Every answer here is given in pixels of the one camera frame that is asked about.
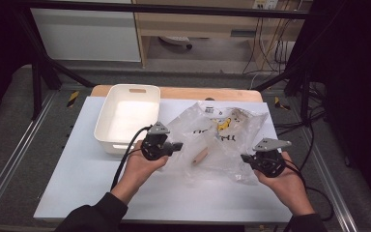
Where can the clear smiley plastic bag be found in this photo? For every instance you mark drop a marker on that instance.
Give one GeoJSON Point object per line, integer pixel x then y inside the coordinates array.
{"type": "Point", "coordinates": [225, 151]}

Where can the beige ladle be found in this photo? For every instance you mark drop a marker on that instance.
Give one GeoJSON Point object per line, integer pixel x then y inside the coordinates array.
{"type": "Point", "coordinates": [200, 157]}

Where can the black curtain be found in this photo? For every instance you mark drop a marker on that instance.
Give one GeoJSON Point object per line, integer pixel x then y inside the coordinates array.
{"type": "Point", "coordinates": [0, 48]}
{"type": "Point", "coordinates": [357, 80]}

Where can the black metal frame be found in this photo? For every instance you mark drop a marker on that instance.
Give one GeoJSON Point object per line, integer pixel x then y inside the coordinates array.
{"type": "Point", "coordinates": [174, 9]}

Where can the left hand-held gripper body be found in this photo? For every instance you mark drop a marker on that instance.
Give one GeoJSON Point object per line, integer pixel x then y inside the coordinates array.
{"type": "Point", "coordinates": [153, 146]}

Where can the white plastic bin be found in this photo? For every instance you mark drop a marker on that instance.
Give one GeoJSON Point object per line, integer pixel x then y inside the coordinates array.
{"type": "Point", "coordinates": [125, 119]}

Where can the person's right hand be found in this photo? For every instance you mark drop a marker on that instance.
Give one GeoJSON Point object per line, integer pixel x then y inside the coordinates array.
{"type": "Point", "coordinates": [290, 190]}

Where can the yellow black tape marker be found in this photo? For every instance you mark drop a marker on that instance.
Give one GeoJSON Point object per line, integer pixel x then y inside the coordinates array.
{"type": "Point", "coordinates": [280, 103]}
{"type": "Point", "coordinates": [72, 98]}

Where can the aluminium rail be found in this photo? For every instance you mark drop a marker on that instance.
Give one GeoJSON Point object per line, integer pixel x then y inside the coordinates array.
{"type": "Point", "coordinates": [330, 183]}
{"type": "Point", "coordinates": [16, 151]}

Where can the office chair base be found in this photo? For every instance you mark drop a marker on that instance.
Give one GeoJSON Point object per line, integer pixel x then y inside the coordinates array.
{"type": "Point", "coordinates": [175, 40]}

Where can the light wooden desk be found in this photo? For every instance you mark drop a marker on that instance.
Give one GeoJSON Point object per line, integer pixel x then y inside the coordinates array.
{"type": "Point", "coordinates": [186, 25]}

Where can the wooden board under table top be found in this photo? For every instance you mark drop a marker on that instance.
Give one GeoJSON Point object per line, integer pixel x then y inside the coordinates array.
{"type": "Point", "coordinates": [206, 94]}

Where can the person's left hand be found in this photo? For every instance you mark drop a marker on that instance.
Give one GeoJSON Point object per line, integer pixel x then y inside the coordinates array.
{"type": "Point", "coordinates": [138, 174]}

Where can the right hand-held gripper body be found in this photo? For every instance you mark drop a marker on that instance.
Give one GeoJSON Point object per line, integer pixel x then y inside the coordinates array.
{"type": "Point", "coordinates": [269, 161]}

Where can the white power strip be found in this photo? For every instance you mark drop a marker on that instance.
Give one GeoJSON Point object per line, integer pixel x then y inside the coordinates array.
{"type": "Point", "coordinates": [265, 4]}

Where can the white cabinet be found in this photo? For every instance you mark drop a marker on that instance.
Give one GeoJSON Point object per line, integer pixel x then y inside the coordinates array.
{"type": "Point", "coordinates": [83, 35]}

